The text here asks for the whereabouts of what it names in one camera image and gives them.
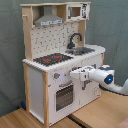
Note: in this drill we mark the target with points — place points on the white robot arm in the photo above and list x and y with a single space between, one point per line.
103 75

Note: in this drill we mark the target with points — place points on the metal sink basin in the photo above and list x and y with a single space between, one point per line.
79 51

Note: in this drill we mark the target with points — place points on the wooden toy kitchen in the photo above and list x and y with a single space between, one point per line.
45 40

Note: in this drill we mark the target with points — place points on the white oven door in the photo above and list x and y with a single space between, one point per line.
63 98

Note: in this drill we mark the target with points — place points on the left stove knob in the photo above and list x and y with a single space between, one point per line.
56 75

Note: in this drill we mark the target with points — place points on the grey range hood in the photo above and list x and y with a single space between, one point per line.
48 18

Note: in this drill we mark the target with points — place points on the black stovetop red burners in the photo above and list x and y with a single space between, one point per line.
52 59

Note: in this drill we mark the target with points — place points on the toy microwave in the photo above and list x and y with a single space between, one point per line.
78 11

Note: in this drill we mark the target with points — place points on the white cupboard door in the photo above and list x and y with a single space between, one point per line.
87 91

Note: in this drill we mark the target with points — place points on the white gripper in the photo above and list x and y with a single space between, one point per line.
81 74

